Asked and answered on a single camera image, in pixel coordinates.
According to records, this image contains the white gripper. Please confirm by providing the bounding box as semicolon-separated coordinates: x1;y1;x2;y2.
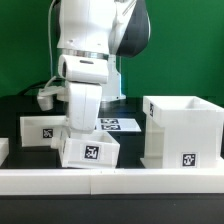
67;82;102;133

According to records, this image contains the white drawer box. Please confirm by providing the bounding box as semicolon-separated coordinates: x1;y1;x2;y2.
20;115;65;147
51;129;120;169

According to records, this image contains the white drawer cabinet frame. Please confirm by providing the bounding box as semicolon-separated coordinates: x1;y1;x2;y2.
141;96;224;169

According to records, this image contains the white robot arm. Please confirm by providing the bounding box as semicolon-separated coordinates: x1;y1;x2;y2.
58;0;150;133

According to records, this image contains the marker tag sheet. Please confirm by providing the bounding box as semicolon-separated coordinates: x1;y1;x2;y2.
96;118;141;132

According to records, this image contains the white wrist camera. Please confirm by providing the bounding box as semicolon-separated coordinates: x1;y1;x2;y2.
58;54;109;84

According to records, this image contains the white cable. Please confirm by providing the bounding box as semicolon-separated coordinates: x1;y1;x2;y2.
47;0;58;81

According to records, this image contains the white front fence rail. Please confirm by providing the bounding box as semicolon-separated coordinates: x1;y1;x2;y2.
0;168;224;195

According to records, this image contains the white fence rail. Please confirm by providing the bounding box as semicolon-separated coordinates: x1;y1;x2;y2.
0;138;9;166
0;168;224;195

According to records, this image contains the white left fence rail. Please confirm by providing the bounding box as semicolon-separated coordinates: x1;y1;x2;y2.
0;138;9;166

